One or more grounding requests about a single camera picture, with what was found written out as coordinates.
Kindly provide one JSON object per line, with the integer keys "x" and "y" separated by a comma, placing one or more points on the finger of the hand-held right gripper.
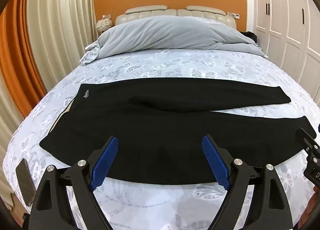
{"x": 305, "y": 139}

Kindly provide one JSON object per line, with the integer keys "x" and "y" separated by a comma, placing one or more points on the white wardrobe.
{"x": 282, "y": 20}

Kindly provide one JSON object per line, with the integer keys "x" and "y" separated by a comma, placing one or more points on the beige and orange curtains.
{"x": 60, "y": 20}

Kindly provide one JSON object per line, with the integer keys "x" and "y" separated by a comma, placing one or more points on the dark bedside object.
{"x": 250, "y": 36}

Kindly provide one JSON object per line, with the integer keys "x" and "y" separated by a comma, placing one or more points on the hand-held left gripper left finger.
{"x": 106, "y": 162}

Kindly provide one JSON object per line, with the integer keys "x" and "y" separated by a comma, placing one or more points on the white bedside lamp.
{"x": 103, "y": 25}

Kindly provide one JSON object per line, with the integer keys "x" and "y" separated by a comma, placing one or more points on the butterfly print bed sheet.
{"x": 175, "y": 65}

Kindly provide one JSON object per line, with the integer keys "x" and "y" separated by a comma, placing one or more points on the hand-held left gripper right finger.
{"x": 215, "y": 162}

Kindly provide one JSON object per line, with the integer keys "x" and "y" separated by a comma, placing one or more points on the black pants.
{"x": 150, "y": 132}

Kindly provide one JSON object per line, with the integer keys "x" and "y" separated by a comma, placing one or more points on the grey duvet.
{"x": 162, "y": 35}

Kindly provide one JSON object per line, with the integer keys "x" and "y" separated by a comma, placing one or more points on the black smartphone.
{"x": 25, "y": 182}

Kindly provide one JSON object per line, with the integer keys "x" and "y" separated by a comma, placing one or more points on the cream padded headboard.
{"x": 150, "y": 11}

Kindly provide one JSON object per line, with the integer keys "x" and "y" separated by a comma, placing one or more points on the orange curtain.
{"x": 17, "y": 57}

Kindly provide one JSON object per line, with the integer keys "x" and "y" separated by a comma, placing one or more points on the white wall switch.
{"x": 107, "y": 16}
{"x": 236, "y": 15}

